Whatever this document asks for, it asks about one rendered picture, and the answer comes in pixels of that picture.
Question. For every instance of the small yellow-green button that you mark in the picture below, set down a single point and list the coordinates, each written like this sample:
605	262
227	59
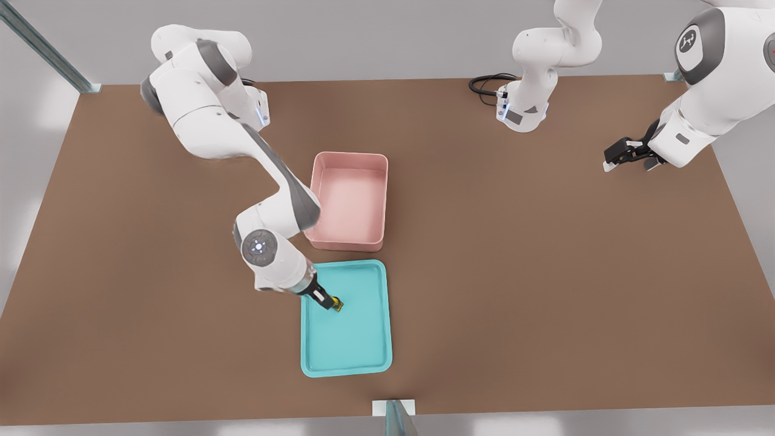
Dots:
337	304

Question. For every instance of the pale blue-green tray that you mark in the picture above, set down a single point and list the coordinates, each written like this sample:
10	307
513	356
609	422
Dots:
348	333

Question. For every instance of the silver frame post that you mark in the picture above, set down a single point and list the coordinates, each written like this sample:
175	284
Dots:
674	76
45	45
396	418

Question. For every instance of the pink rectangular box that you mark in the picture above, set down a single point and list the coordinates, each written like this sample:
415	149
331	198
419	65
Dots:
350	203

